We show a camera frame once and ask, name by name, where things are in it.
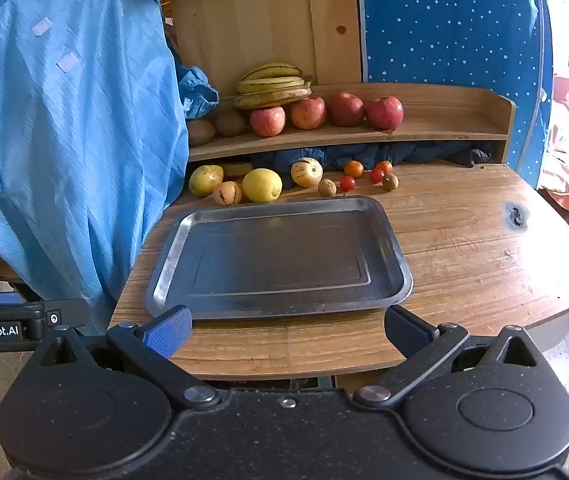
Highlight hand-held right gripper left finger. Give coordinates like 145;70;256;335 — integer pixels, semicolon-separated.
27;305;220;408

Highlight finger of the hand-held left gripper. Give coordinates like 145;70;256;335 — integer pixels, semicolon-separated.
44;299;90;335

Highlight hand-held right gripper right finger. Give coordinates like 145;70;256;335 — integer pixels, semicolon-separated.
354;305;552;408

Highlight metal baking tray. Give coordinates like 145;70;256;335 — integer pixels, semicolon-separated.
145;195;413;320

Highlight yellow mango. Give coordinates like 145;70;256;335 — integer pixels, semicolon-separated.
189;165;224;196

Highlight large striped pepino melon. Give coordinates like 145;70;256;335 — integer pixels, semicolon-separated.
291;157;323;188

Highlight small striped pepino melon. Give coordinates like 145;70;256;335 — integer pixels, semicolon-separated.
213;181;244;206

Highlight yellow lemon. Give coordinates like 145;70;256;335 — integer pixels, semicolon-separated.
242;168;284;203

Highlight dark blue cloth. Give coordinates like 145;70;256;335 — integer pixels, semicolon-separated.
272;141;496;174

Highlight light blue garment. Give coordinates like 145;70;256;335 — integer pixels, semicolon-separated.
0;0;190;323

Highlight brown kiwi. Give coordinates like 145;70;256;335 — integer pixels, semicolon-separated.
216;109;250;137
187;119;216;146

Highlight red apple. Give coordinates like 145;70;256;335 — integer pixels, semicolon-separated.
365;96;405;130
327;92;366;127
291;97;327;130
250;106;286;137

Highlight wooden desk shelf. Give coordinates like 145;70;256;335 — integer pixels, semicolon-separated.
187;82;516;164

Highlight blue white-dotted cloth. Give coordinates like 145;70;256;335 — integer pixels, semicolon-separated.
354;0;556;191

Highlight pine wood panel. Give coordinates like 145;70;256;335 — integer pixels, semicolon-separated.
164;0;365;107

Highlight wooden slatted frame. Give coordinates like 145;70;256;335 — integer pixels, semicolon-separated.
147;0;181;57

